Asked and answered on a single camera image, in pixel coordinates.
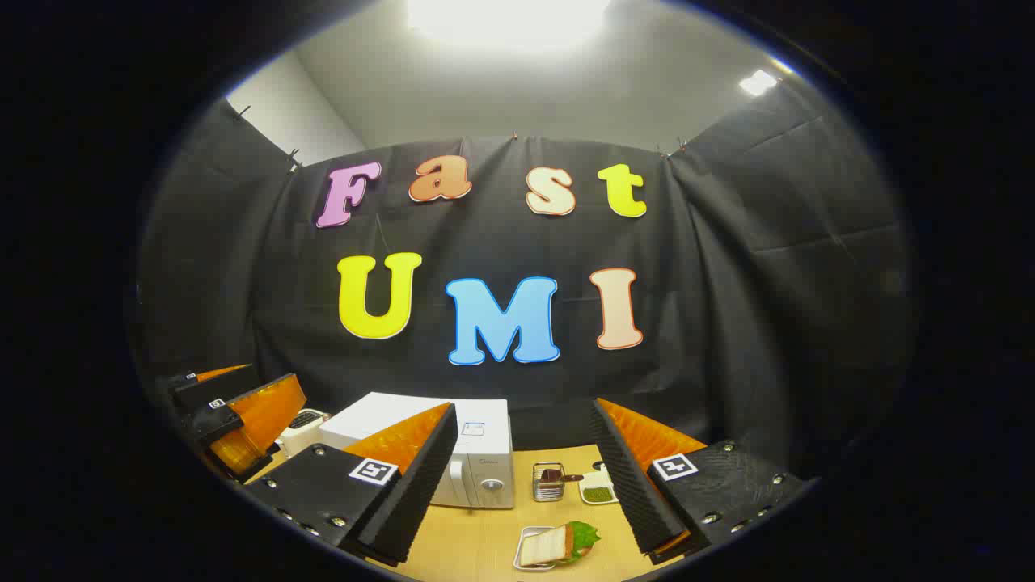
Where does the white microwave oven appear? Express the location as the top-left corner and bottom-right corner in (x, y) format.
(319, 392), (516, 510)

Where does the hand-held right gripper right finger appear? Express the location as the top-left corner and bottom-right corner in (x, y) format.
(588, 397), (812, 566)

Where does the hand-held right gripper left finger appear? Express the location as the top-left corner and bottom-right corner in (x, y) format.
(243, 402), (459, 567)

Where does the small white tray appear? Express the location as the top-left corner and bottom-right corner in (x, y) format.
(513, 525), (559, 573)

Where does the metal wire basket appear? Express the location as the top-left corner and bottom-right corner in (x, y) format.
(532, 462), (567, 503)

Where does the small ceiling light panel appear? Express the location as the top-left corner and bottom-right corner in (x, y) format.
(737, 69), (779, 98)

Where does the black backdrop cloth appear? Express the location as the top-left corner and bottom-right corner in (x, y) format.
(133, 77), (919, 486)

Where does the white compartment dish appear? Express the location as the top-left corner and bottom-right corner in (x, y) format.
(579, 462), (620, 506)

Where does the large ceiling light panel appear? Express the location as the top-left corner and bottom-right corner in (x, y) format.
(404, 0), (615, 49)

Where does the white toaster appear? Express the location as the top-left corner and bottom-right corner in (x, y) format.
(277, 408), (331, 458)

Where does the sandwich with lettuce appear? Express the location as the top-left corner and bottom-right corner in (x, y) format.
(519, 521), (602, 568)

